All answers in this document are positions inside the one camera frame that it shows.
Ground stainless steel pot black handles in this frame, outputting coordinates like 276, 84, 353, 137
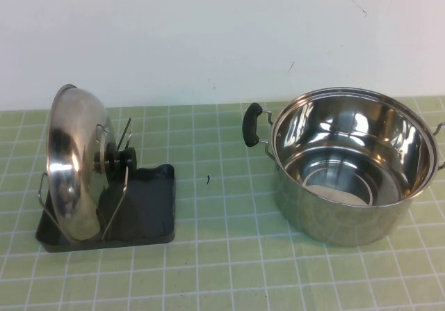
242, 87, 445, 248

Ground steel pot lid black knob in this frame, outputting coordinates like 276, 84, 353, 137
47, 83, 136, 241

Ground green grid mat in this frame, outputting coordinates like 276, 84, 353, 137
0, 95, 445, 311

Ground black plastic rack tray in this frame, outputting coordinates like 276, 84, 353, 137
34, 164, 177, 255

